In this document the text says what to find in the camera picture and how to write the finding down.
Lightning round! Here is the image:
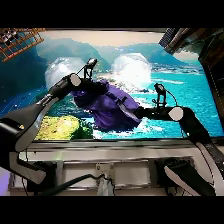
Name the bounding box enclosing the brown lattice rack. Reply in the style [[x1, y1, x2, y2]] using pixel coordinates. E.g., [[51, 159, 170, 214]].
[[0, 28, 46, 63]]

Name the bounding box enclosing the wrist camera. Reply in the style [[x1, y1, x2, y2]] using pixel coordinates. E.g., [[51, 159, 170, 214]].
[[83, 57, 99, 80], [151, 82, 168, 109]]

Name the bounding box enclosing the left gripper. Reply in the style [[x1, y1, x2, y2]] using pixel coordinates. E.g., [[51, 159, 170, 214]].
[[85, 79, 110, 97]]

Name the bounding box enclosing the silver frame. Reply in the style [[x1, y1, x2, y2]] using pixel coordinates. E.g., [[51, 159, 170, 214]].
[[8, 138, 224, 197]]

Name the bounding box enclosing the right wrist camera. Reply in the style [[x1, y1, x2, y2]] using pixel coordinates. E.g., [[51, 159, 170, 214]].
[[151, 82, 168, 109]]

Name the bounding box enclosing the purple garment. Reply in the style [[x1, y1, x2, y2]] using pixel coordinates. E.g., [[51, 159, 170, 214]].
[[70, 79, 143, 132]]

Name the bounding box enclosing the black cable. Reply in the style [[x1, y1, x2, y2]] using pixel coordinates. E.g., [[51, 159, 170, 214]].
[[35, 173, 116, 197]]

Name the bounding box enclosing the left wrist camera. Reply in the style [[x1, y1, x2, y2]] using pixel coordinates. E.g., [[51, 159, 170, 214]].
[[83, 57, 99, 80]]

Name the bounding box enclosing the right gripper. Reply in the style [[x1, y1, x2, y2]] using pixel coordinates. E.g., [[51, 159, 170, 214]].
[[134, 106, 156, 121]]

